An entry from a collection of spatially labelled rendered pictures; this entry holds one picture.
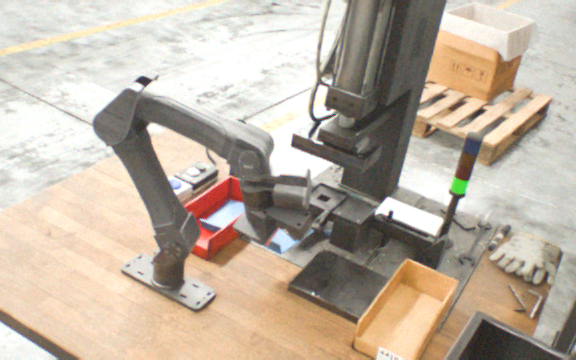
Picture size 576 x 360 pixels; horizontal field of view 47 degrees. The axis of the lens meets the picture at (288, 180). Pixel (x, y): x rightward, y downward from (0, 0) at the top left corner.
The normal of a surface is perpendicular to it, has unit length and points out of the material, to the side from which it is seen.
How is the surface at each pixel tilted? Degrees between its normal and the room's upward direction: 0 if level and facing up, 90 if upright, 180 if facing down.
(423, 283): 90
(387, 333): 0
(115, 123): 90
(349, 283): 0
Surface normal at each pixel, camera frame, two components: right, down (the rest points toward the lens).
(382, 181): -0.50, 0.38
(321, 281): 0.14, -0.85
